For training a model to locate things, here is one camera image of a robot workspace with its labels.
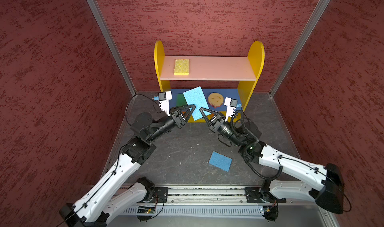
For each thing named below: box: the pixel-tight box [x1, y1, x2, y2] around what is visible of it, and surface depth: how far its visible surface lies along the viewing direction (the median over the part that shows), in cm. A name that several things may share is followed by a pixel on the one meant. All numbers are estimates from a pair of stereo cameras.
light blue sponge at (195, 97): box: [183, 86, 210, 121], surface depth 58 cm
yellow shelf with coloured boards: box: [154, 40, 265, 122], surface depth 77 cm
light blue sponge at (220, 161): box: [208, 150, 233, 172], surface depth 87 cm
